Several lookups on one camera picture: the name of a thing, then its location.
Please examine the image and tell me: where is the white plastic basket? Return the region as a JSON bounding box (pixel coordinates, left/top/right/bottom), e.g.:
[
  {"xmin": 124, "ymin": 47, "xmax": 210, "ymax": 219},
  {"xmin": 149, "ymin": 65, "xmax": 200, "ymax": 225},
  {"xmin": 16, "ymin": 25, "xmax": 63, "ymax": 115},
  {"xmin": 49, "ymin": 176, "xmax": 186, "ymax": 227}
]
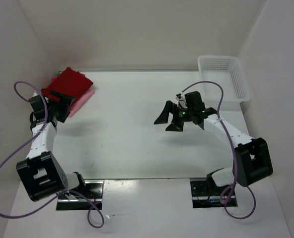
[{"xmin": 197, "ymin": 56, "xmax": 251, "ymax": 103}]

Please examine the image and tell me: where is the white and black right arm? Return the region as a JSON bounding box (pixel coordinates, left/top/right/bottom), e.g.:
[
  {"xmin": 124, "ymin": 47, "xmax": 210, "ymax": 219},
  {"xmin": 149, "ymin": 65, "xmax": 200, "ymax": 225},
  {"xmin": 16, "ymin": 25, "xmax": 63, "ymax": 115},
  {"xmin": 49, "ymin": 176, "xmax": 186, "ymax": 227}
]
[{"xmin": 154, "ymin": 91, "xmax": 273, "ymax": 195}]

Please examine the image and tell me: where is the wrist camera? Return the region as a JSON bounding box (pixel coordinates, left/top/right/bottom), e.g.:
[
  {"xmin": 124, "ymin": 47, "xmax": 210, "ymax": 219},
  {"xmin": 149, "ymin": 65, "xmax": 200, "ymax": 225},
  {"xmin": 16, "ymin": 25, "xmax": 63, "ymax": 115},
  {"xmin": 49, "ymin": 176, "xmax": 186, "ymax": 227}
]
[
  {"xmin": 28, "ymin": 93, "xmax": 48, "ymax": 122},
  {"xmin": 176, "ymin": 93, "xmax": 187, "ymax": 109}
]

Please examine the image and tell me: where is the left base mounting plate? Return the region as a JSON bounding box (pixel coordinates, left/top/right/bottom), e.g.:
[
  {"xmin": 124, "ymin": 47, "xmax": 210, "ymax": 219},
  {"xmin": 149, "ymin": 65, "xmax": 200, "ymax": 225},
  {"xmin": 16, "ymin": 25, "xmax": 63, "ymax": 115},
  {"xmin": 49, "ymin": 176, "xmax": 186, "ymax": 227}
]
[{"xmin": 56, "ymin": 179, "xmax": 104, "ymax": 211}]

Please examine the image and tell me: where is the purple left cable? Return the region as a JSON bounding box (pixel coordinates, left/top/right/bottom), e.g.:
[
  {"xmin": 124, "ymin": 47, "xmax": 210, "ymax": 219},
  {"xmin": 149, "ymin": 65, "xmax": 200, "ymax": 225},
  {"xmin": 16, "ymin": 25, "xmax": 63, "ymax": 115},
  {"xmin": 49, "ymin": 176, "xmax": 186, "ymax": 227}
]
[{"xmin": 0, "ymin": 81, "xmax": 105, "ymax": 228}]

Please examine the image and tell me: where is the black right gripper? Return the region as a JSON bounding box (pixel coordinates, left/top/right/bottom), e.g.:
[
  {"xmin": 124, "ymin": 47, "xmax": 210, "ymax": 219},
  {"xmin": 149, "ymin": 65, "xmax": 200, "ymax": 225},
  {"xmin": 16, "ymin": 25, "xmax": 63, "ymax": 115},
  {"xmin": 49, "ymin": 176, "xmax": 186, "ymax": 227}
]
[{"xmin": 154, "ymin": 100, "xmax": 194, "ymax": 131}]

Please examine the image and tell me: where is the light pink t-shirt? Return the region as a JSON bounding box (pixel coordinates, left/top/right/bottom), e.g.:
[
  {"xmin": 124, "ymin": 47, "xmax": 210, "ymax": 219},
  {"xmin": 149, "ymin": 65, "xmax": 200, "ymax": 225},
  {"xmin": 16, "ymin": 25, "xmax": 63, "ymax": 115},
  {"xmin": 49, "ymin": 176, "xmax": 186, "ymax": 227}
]
[{"xmin": 51, "ymin": 76, "xmax": 96, "ymax": 119}]

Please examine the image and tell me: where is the base mounting plate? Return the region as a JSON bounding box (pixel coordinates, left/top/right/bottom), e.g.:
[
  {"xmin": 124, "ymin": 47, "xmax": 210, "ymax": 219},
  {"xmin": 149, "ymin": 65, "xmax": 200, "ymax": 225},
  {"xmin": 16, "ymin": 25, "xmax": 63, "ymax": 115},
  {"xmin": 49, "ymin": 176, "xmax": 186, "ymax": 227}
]
[
  {"xmin": 190, "ymin": 178, "xmax": 226, "ymax": 209},
  {"xmin": 56, "ymin": 179, "xmax": 104, "ymax": 211}
]

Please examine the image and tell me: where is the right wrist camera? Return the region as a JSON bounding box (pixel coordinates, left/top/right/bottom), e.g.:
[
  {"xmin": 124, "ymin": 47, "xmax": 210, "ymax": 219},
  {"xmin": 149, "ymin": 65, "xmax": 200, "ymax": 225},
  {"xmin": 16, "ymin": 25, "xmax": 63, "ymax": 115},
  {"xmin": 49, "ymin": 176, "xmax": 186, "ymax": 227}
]
[{"xmin": 176, "ymin": 93, "xmax": 187, "ymax": 109}]

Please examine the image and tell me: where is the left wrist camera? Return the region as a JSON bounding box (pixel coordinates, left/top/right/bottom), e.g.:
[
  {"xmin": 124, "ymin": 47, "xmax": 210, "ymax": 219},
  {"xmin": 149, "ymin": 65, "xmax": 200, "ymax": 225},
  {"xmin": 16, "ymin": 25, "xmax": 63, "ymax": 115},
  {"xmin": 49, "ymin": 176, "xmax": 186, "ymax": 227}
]
[{"xmin": 28, "ymin": 93, "xmax": 48, "ymax": 122}]

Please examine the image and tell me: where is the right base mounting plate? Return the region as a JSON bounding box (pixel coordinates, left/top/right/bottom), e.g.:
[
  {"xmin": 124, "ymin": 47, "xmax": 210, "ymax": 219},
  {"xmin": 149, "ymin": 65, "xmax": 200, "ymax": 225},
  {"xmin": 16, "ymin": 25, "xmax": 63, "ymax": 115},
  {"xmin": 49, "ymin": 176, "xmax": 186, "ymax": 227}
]
[{"xmin": 190, "ymin": 178, "xmax": 226, "ymax": 209}]

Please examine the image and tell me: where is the dark red t-shirt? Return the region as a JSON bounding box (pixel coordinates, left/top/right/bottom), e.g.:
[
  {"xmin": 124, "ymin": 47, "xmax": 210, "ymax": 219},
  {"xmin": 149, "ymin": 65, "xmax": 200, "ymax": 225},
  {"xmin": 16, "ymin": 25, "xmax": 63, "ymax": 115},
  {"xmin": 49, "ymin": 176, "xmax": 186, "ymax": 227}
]
[{"xmin": 41, "ymin": 67, "xmax": 93, "ymax": 102}]

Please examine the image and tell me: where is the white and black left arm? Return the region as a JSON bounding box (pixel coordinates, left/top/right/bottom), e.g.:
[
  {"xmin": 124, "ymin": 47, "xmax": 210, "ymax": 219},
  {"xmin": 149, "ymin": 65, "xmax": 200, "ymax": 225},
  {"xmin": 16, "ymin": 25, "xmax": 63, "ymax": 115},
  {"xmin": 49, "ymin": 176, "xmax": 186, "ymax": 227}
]
[{"xmin": 16, "ymin": 90, "xmax": 87, "ymax": 201}]

